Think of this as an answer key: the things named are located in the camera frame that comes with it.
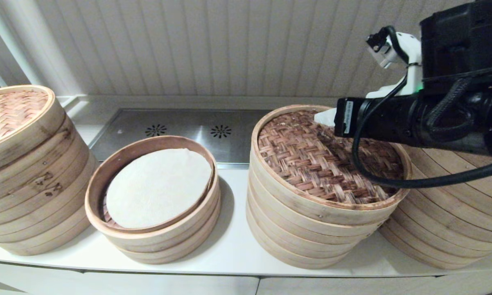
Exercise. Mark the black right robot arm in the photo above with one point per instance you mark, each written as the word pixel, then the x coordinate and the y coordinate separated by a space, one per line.
pixel 463 45

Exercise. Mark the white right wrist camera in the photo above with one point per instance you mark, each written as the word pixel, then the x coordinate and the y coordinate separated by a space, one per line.
pixel 401 49

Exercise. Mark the stainless steel steam panel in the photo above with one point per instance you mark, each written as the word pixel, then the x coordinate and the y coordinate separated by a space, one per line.
pixel 180 121

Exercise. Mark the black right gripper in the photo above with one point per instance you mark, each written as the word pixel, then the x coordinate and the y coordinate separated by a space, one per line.
pixel 377 121

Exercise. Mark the white cabinet door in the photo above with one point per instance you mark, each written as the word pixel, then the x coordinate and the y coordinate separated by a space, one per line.
pixel 168 287
pixel 25 282
pixel 344 287

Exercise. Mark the white round liner cloth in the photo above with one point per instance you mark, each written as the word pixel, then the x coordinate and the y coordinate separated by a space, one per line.
pixel 156 188

